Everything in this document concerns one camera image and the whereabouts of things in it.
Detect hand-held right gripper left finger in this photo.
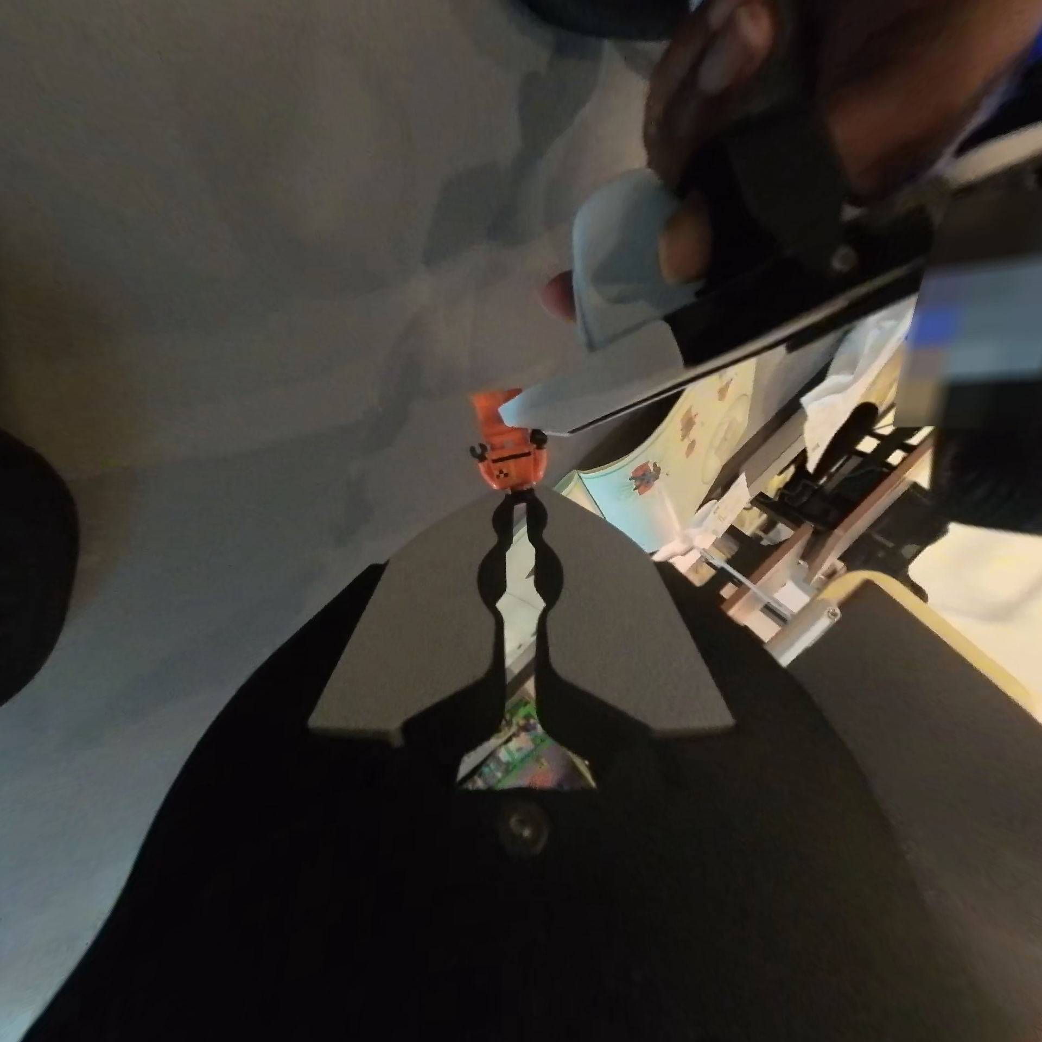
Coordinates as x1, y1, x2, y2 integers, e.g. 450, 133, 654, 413
310, 492, 522, 747

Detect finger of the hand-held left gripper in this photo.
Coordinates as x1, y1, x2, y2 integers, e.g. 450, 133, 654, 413
497, 315, 688, 437

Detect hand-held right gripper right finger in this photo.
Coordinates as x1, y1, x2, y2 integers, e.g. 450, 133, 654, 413
522, 492, 734, 744

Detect white instruction booklet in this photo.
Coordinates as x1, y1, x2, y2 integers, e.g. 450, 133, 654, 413
460, 302, 916, 792

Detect orange pumpkin face brick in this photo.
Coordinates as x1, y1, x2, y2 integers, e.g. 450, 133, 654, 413
473, 427, 550, 494

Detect person's left hand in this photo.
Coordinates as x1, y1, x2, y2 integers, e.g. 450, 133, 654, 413
644, 1, 1042, 281

